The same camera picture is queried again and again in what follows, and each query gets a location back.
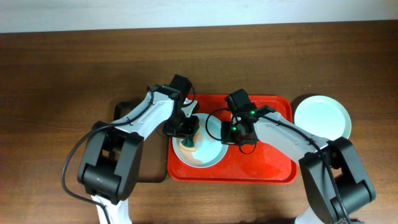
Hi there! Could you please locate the pale blue plate bottom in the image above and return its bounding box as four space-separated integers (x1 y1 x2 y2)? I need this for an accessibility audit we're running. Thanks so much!
294 95 352 140

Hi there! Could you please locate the pale blue plate top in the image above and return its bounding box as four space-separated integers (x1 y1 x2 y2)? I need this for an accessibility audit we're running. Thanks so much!
172 113 228 168

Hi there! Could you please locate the red plastic tray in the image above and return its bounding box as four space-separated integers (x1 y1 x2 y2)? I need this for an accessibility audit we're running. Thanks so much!
167 94 297 184

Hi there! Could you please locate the black rectangular tray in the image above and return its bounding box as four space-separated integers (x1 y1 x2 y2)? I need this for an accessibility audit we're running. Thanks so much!
113 101 170 183

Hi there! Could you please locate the pale blue plate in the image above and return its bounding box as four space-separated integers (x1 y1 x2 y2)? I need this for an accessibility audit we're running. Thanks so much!
172 113 228 168
294 95 352 140

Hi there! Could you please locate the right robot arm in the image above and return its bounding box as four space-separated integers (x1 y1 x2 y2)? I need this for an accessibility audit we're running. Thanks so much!
220 106 376 223

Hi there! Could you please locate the green and yellow sponge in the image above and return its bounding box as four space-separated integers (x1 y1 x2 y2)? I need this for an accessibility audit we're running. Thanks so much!
178 138 196 152

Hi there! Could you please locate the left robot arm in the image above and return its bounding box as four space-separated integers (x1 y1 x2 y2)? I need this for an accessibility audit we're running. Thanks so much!
74 82 198 223

